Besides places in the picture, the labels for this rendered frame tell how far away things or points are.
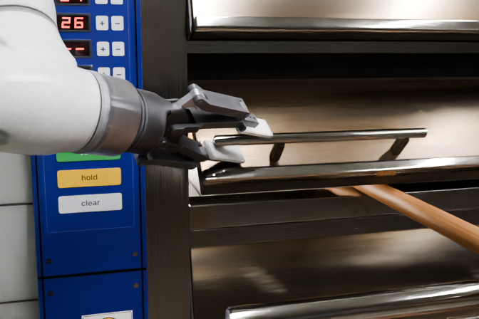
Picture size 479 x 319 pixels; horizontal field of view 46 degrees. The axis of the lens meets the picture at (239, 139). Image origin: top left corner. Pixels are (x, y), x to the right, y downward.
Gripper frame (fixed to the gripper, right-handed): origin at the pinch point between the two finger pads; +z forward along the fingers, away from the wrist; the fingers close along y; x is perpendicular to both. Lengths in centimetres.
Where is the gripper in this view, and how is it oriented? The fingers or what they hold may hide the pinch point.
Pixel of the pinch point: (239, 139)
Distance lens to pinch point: 79.8
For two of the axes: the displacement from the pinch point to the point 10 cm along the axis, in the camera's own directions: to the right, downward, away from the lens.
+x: 3.9, 7.9, -4.8
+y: -6.4, 6.1, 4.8
